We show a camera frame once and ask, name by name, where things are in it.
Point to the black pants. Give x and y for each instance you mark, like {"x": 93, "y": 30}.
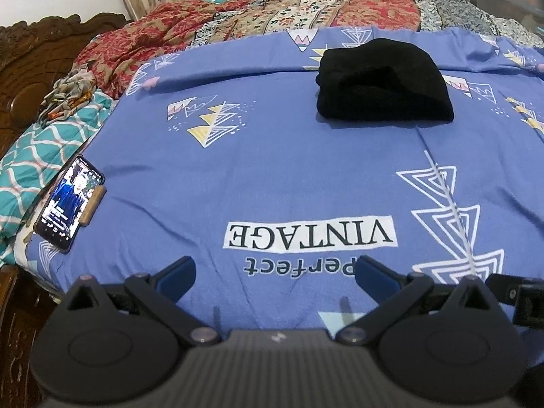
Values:
{"x": 382, "y": 80}

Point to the grey leaf patterned cloth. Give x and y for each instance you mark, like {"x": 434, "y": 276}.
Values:
{"x": 463, "y": 17}

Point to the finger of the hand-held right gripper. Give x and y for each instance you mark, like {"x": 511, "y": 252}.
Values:
{"x": 503, "y": 288}

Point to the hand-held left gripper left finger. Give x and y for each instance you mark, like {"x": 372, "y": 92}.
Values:
{"x": 174, "y": 275}

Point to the wooden phone stand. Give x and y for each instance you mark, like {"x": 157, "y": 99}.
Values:
{"x": 94, "y": 206}

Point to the crumpled patterned scarf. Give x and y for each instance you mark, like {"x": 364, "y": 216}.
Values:
{"x": 70, "y": 93}

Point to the black smartphone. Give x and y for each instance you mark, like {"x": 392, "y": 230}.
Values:
{"x": 68, "y": 204}

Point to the blue printed bedsheet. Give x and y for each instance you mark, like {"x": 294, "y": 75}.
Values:
{"x": 276, "y": 170}

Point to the carved wooden headboard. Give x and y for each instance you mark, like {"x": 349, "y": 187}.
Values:
{"x": 29, "y": 76}

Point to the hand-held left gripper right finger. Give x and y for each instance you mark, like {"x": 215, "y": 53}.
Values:
{"x": 376, "y": 275}

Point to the red floral blanket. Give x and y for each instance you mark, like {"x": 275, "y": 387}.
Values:
{"x": 255, "y": 12}

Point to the teal wave-pattern pillow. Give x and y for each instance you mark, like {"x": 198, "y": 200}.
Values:
{"x": 38, "y": 157}

